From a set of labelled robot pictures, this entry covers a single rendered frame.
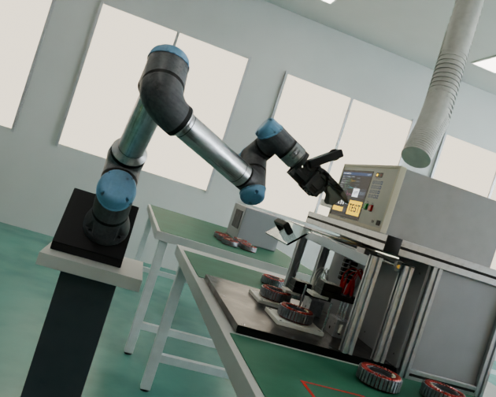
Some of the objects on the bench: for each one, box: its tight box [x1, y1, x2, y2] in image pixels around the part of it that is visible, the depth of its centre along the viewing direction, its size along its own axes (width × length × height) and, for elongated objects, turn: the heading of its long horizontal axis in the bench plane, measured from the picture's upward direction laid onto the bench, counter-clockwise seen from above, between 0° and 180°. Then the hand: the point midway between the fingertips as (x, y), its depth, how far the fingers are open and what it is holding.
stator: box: [277, 302, 315, 325], centre depth 167 cm, size 11×11×4 cm
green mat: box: [183, 250, 285, 289], centre depth 247 cm, size 94×61×1 cm, turn 14°
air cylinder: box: [302, 295, 324, 317], centre depth 194 cm, size 5×8×6 cm
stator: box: [356, 362, 403, 394], centre depth 136 cm, size 11×11×4 cm
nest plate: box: [249, 289, 291, 308], centre depth 191 cm, size 15×15×1 cm
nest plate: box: [265, 307, 324, 336], centre depth 167 cm, size 15×15×1 cm
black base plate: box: [204, 274, 394, 371], centre depth 179 cm, size 47×64×2 cm
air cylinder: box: [324, 314, 348, 339], centre depth 170 cm, size 5×8×6 cm
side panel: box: [394, 266, 496, 397], centre depth 156 cm, size 28×3×32 cm, turn 14°
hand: (346, 198), depth 172 cm, fingers closed
